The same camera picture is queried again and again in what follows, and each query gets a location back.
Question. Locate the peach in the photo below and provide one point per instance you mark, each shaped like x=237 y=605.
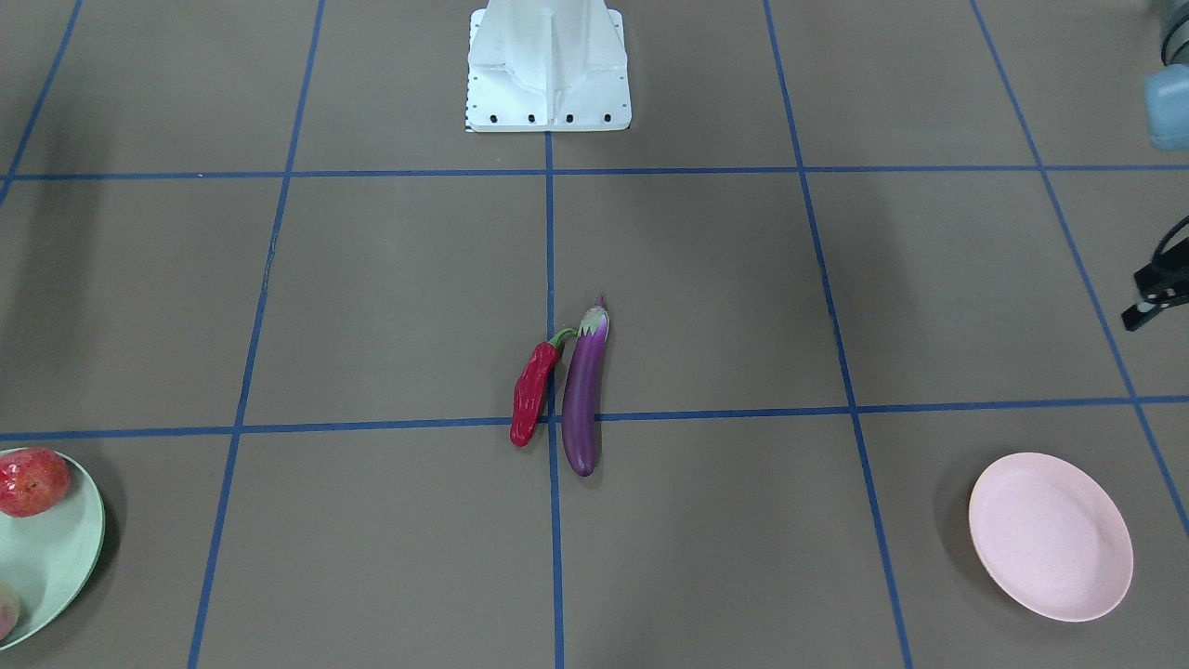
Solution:
x=10 y=609

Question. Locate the red chili pepper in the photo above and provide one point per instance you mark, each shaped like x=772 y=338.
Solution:
x=531 y=386

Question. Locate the pink plate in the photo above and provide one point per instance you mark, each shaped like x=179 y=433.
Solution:
x=1050 y=537

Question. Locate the red apple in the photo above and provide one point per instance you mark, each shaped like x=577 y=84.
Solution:
x=33 y=480

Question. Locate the green plate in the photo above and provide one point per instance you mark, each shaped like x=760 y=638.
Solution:
x=47 y=559

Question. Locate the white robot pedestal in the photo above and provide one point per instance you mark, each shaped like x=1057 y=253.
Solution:
x=547 y=66

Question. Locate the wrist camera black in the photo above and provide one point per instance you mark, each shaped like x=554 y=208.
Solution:
x=1162 y=283

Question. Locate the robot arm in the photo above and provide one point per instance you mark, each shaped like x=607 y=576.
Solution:
x=1165 y=92

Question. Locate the purple eggplant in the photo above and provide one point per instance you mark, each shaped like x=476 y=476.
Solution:
x=580 y=401

